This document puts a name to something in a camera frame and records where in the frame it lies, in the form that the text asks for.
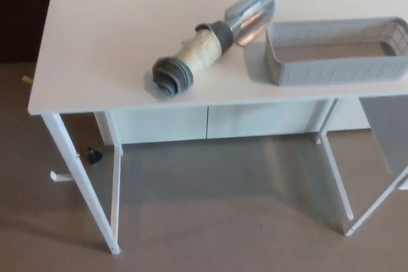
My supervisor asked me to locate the metal shovel with handle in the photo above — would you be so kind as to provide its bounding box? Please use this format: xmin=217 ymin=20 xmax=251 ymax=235
xmin=151 ymin=0 xmax=277 ymax=101

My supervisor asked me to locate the grey perforated container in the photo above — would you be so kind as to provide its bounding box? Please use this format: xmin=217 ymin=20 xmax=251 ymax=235
xmin=263 ymin=16 xmax=408 ymax=88

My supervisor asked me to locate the white cabinet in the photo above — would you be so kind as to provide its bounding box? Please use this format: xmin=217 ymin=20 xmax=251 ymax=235
xmin=93 ymin=97 xmax=374 ymax=146

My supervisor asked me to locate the dark brown furniture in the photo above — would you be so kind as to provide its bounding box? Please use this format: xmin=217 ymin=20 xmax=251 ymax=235
xmin=0 ymin=0 xmax=54 ymax=63

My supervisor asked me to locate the white desk leg frame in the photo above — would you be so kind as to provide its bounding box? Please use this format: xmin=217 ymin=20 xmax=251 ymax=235
xmin=40 ymin=111 xmax=124 ymax=248
xmin=315 ymin=97 xmax=408 ymax=238

